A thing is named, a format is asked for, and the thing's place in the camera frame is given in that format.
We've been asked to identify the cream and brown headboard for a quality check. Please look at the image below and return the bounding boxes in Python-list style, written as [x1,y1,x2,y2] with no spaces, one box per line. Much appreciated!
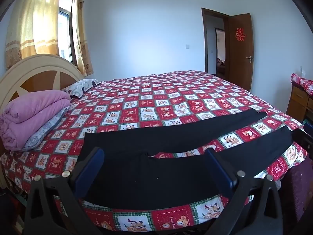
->
[0,54,86,189]

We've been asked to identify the brown wooden door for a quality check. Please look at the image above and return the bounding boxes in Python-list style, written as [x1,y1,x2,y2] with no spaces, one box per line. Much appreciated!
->
[228,13,253,92]

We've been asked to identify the black pants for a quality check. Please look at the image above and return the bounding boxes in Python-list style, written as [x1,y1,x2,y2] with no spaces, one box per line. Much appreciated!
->
[77,109,297,210]

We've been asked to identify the grey patterned folded blanket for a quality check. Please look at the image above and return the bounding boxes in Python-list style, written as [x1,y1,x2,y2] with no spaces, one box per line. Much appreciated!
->
[24,105,71,152]

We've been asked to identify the red paper door decoration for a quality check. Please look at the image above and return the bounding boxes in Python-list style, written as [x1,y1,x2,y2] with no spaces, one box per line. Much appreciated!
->
[235,27,246,41]

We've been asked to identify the white printed pillow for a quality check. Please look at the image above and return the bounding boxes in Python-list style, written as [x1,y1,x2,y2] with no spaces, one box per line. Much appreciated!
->
[61,79,102,98]

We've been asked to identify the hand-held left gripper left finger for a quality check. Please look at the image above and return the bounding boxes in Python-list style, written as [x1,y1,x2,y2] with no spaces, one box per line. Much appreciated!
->
[24,147,105,235]

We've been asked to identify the window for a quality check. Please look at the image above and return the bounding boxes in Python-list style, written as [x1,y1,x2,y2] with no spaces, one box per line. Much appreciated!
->
[57,0,77,66]

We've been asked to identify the folded pink quilt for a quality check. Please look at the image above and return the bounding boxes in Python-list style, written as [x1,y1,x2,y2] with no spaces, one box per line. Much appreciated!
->
[0,90,72,150]

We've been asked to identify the wooden cabinet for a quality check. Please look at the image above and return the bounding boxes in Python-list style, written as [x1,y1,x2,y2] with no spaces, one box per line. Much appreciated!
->
[286,86,313,123]

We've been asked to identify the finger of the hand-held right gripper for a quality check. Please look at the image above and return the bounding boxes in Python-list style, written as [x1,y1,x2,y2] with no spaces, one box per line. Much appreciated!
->
[292,122,313,153]

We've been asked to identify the brown door frame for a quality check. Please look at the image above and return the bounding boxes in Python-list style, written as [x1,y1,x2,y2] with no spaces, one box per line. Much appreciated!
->
[201,8,231,81]

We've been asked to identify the wide yellow curtain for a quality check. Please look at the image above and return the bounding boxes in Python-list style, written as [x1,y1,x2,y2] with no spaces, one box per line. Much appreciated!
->
[5,0,64,70]

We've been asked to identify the person's purple clothing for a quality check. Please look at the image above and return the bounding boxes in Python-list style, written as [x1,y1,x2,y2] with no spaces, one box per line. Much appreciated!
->
[279,157,313,226]

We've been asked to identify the narrow yellow curtain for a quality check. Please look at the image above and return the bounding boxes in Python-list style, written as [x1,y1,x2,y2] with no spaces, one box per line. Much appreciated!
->
[71,0,94,77]

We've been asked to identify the red plaid cloth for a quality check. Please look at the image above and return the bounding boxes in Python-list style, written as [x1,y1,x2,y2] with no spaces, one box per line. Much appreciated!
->
[290,73,313,93]

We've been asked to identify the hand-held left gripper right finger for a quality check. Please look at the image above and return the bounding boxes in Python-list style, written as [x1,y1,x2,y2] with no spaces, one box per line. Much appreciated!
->
[204,148,284,235]

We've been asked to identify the red checkered printed bed sheet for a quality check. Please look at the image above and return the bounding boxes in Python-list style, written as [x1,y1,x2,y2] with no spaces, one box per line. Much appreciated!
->
[0,70,309,233]

